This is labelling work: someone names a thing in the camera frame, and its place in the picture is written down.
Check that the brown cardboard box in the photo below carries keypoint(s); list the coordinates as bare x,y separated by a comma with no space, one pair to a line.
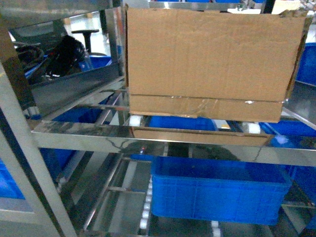
212,65

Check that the large blue plastic crate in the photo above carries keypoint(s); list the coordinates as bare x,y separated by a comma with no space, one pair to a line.
218,190

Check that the stainless steel shelf frame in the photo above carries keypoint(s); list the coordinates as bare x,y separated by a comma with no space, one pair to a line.
63,140

